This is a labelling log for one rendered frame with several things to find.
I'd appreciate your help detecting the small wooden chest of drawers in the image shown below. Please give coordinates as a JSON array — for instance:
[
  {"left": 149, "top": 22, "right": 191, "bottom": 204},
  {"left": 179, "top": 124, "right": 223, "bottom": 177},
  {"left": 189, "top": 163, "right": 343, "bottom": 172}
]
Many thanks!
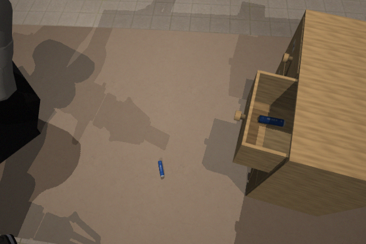
[{"left": 246, "top": 10, "right": 366, "bottom": 217}]

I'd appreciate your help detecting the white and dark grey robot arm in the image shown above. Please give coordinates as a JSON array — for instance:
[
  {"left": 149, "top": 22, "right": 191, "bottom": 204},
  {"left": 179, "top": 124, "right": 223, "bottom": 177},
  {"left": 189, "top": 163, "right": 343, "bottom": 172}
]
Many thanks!
[{"left": 0, "top": 0, "right": 17, "bottom": 101}]

